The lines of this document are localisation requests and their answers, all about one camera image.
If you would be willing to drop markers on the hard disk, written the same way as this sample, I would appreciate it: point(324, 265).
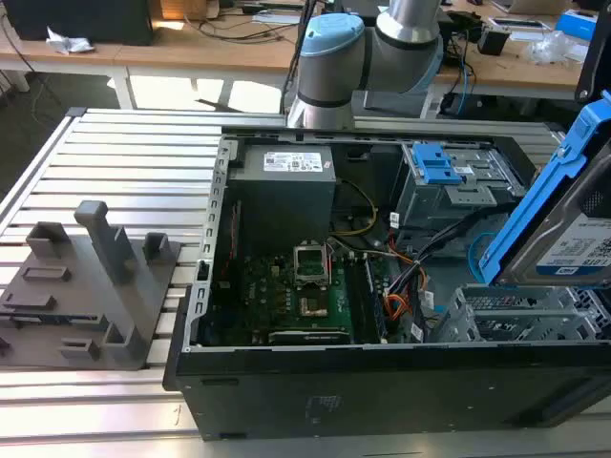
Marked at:
point(539, 200)

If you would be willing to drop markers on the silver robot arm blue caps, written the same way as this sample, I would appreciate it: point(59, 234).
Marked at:
point(329, 71)

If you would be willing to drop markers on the silver disk bay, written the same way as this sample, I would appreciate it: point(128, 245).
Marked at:
point(506, 310)

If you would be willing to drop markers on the black RAM slot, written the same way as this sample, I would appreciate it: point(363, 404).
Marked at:
point(376, 296)
point(355, 296)

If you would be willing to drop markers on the blue cardboard box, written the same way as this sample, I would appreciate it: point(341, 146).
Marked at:
point(575, 21)

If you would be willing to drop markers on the clear plastic bag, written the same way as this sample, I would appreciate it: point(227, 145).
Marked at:
point(556, 47)

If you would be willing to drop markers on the wooden desk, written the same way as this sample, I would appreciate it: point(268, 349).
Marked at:
point(200, 50)
point(515, 71)

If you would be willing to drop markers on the small black box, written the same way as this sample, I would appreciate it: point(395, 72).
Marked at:
point(492, 42)

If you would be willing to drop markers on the silver drive cage blue latch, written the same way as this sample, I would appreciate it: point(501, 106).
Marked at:
point(436, 164)

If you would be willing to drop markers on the grey power supply unit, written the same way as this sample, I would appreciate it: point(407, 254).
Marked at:
point(281, 205)

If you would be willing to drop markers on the green motherboard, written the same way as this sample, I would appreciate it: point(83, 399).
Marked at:
point(286, 296)

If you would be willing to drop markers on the black graphics card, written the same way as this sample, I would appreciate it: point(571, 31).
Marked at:
point(310, 337)

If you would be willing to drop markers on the black PC case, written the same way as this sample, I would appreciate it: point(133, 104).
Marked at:
point(382, 396)

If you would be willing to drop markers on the large black box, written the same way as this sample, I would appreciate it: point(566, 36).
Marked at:
point(76, 21)

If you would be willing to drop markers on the crumpled white paper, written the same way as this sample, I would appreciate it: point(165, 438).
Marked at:
point(69, 43)

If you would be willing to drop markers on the grey parts rack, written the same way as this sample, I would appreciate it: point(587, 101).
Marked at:
point(71, 334)

